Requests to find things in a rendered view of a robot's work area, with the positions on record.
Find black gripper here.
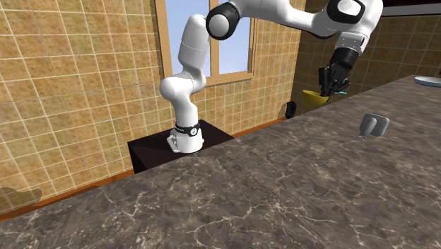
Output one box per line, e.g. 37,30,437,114
318,47,360,97

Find yellow bowl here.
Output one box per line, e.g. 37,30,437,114
302,89,330,107

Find small black object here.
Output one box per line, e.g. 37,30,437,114
285,101,298,120

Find grey rounded kitchen tool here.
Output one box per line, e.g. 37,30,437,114
358,113,391,140

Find pale blue plate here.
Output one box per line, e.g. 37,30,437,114
413,76,441,88

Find wooden framed window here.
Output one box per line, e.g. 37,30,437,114
154,0,259,88

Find dark robot stand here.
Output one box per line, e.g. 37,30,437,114
127,119,235,174

